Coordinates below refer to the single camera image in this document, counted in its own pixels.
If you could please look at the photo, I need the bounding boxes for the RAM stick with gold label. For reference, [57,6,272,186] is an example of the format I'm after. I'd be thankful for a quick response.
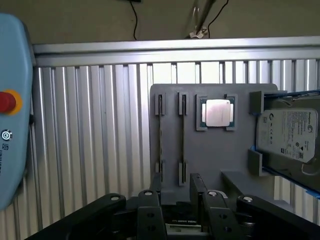
[157,94,165,182]

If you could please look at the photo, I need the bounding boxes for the grey parts rack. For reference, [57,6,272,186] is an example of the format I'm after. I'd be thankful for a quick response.
[149,83,320,209]

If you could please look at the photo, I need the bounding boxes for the dark plain RAM stick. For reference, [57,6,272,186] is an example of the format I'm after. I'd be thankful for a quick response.
[180,94,187,185]

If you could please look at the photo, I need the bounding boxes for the silver metal stand legs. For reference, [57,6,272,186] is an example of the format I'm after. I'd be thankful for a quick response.
[184,0,216,40]

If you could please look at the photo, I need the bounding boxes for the black graphics card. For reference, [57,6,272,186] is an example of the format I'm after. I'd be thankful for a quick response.
[162,199,209,237]

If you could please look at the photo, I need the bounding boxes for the silver hard disk drive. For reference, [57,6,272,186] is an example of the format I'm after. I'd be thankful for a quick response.
[254,96,320,176]

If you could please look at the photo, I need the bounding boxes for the light blue teach pendant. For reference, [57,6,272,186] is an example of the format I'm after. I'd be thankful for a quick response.
[0,12,37,212]

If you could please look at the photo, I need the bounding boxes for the aluminium table frame rail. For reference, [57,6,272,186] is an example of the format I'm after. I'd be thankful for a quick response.
[32,36,320,68]

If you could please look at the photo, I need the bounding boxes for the thin black cable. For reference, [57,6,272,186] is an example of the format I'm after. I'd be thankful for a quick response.
[129,0,139,41]
[206,0,230,39]

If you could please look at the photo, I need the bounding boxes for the CPU with silver lid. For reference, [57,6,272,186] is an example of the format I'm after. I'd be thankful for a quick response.
[201,98,235,128]

